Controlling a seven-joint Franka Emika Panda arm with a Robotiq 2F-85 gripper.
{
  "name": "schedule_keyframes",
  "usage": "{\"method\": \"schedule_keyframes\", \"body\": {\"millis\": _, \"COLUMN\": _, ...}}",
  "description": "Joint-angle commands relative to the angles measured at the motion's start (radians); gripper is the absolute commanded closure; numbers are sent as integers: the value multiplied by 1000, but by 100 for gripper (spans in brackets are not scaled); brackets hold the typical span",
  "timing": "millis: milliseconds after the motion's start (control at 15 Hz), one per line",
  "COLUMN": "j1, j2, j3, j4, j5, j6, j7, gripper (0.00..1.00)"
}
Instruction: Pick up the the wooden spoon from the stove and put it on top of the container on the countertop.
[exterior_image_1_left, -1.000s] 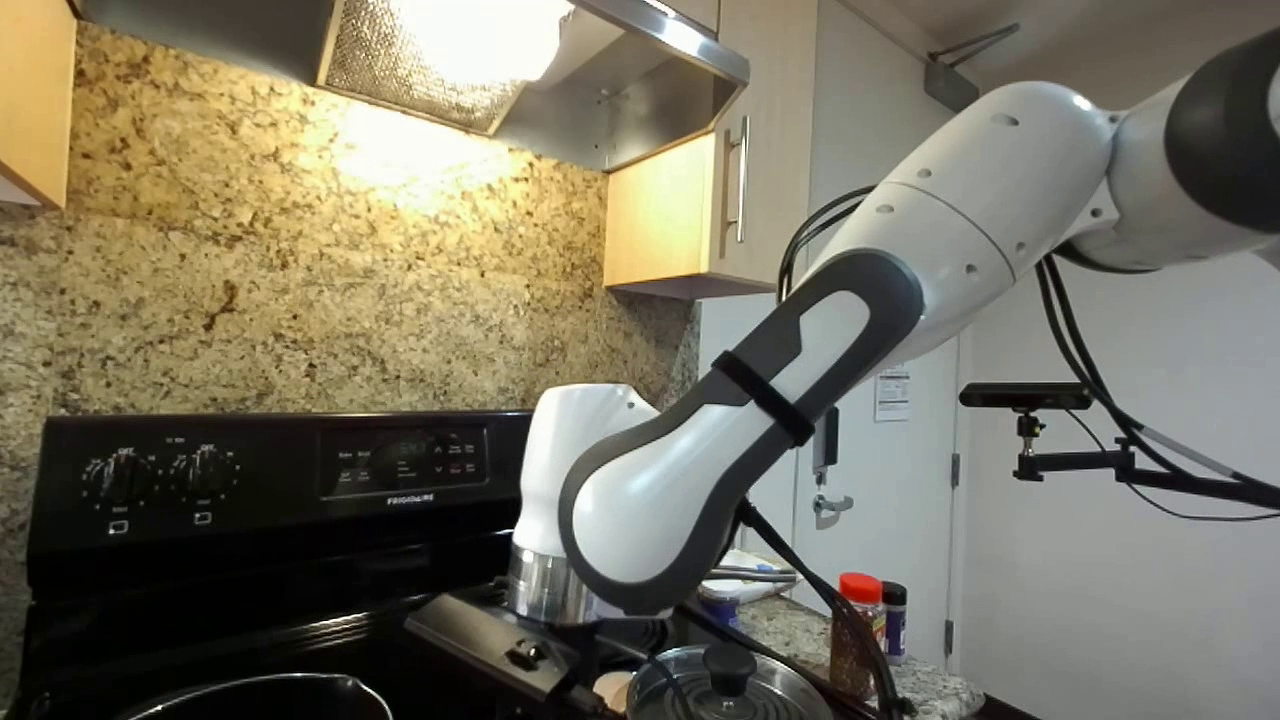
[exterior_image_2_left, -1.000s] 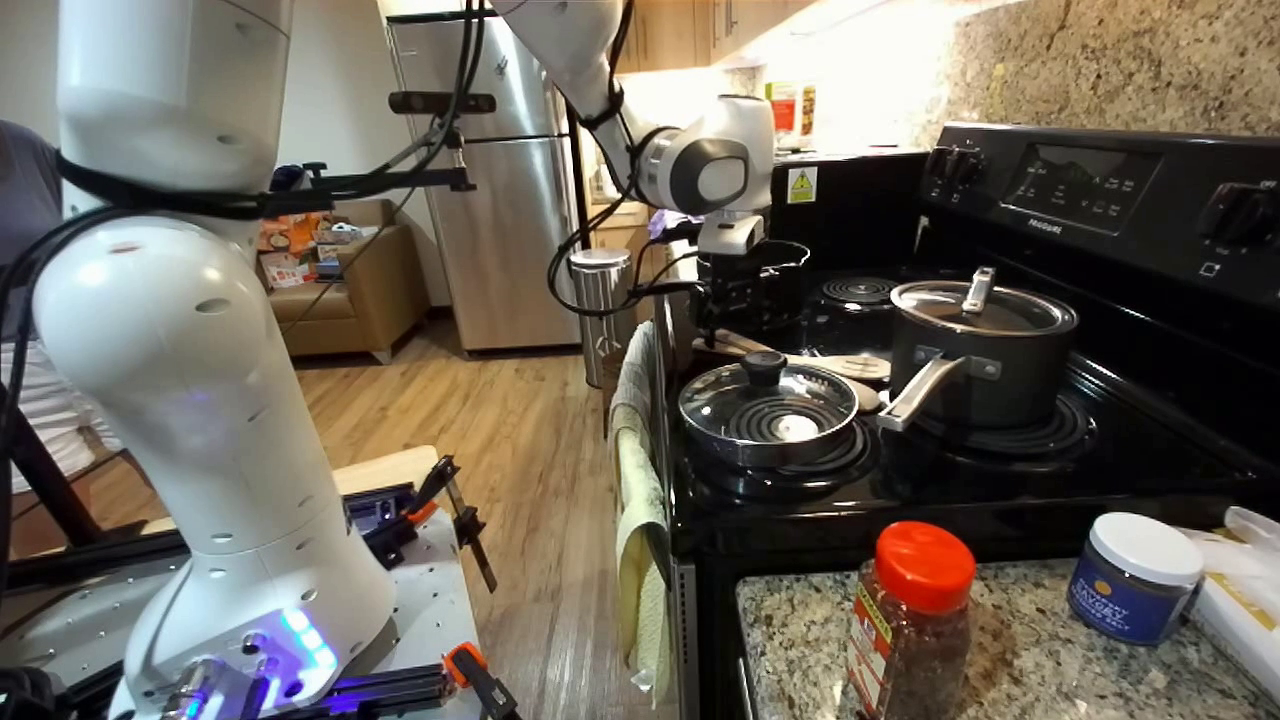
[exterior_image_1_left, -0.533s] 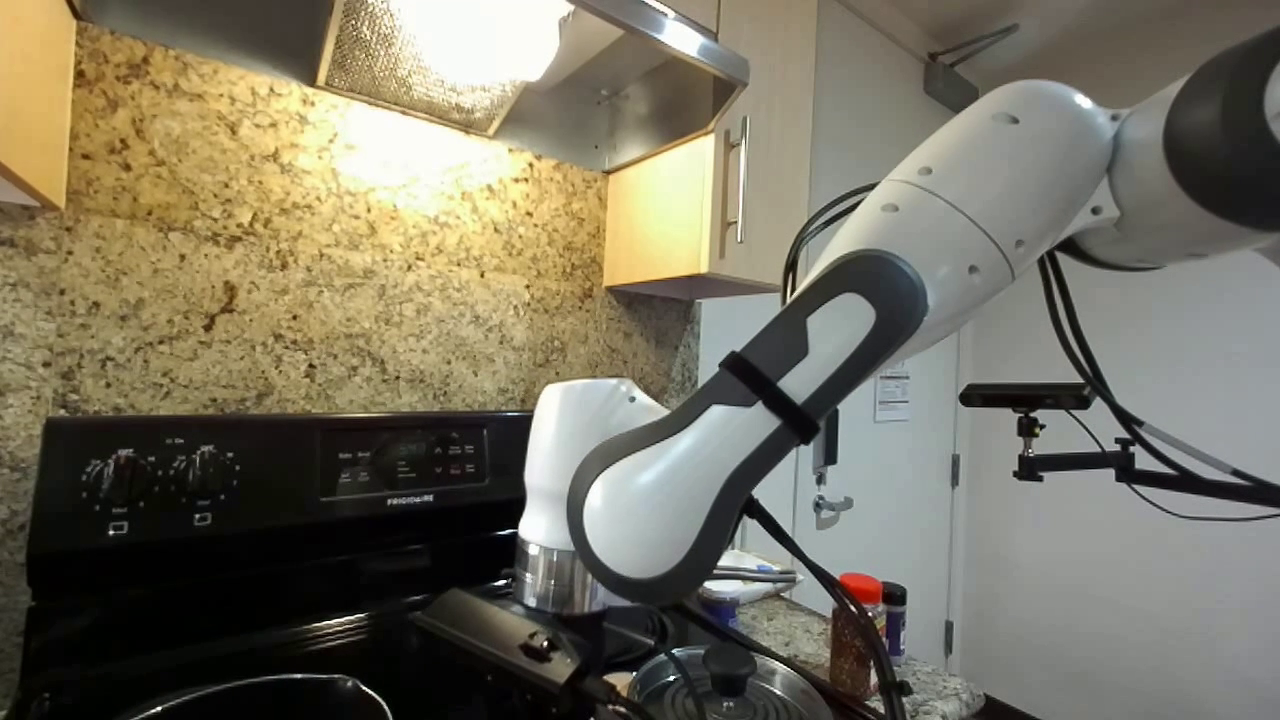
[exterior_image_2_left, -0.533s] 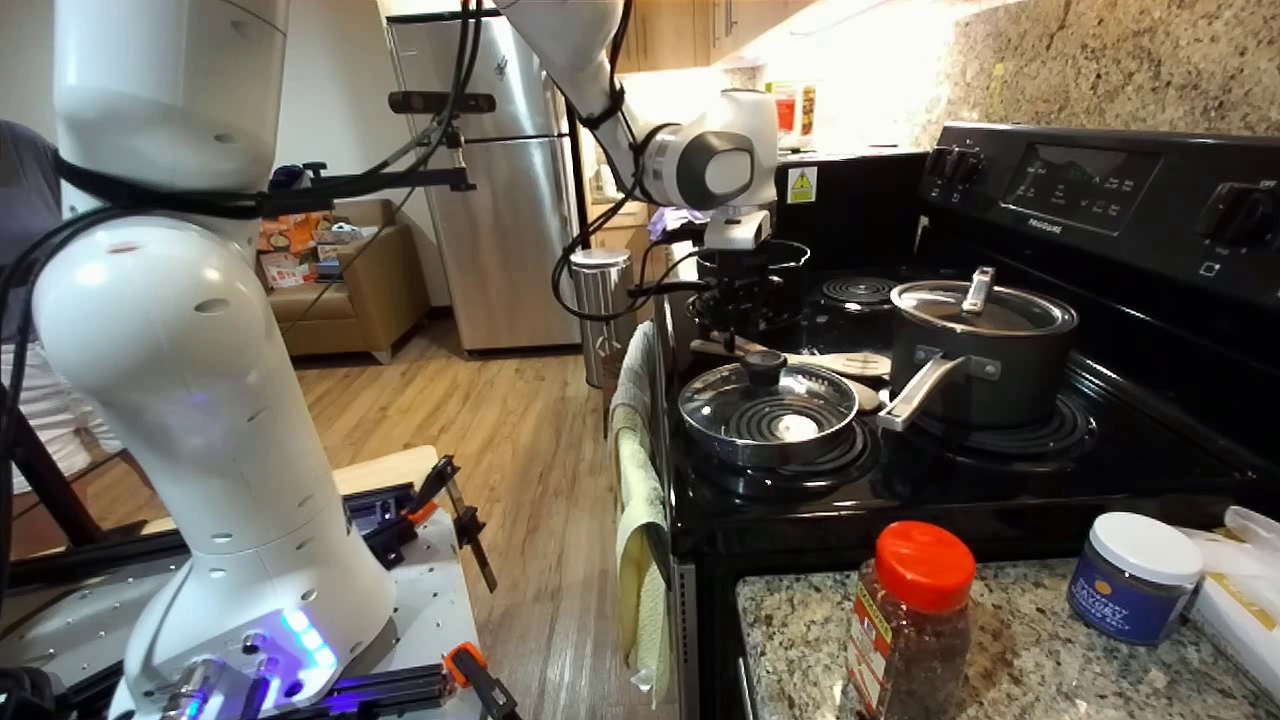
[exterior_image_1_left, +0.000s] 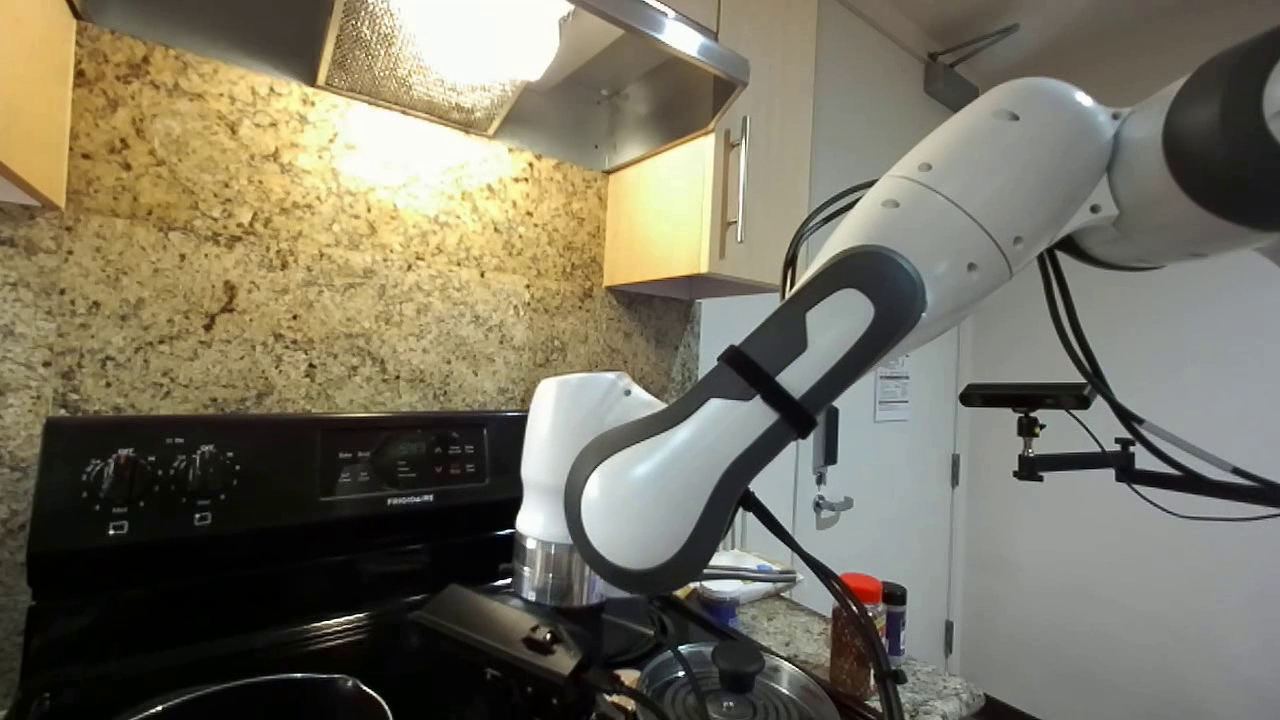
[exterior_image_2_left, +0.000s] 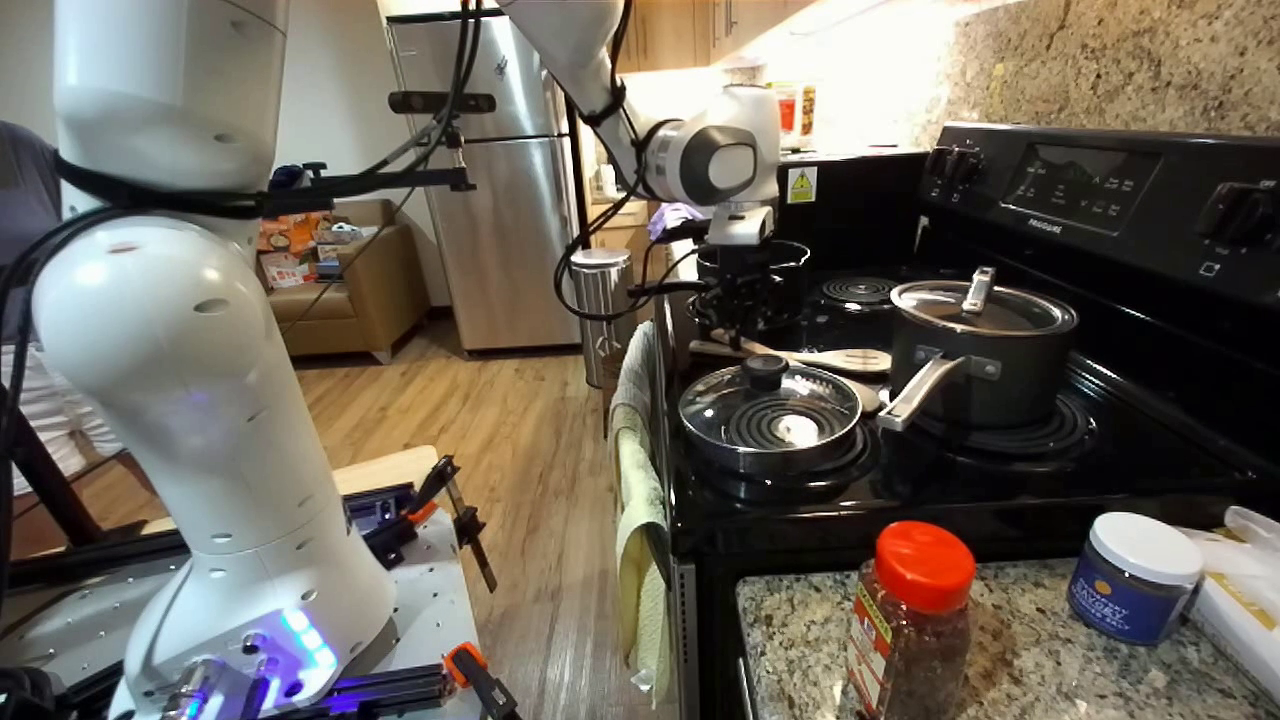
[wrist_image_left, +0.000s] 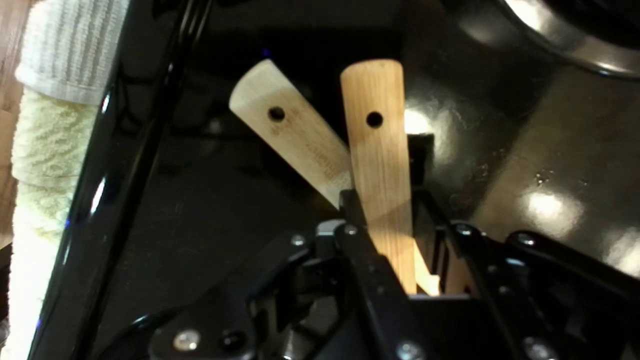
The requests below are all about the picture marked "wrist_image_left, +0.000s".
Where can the black electric stove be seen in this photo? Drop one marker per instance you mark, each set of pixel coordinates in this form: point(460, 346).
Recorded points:
point(200, 201)

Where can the pale wooden spatula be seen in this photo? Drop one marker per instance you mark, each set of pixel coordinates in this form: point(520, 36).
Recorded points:
point(292, 127)

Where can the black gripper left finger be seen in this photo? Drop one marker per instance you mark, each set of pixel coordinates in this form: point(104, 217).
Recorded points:
point(372, 266)

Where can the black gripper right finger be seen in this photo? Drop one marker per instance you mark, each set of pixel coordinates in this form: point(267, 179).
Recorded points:
point(532, 280)

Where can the brown wooden spoon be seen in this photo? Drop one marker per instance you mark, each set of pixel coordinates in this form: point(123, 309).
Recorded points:
point(381, 161)

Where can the yellow and white towel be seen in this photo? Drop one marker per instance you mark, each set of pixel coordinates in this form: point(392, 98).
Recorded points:
point(61, 133)

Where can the black frying pan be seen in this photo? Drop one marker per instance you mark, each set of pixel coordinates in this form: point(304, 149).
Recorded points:
point(567, 50)

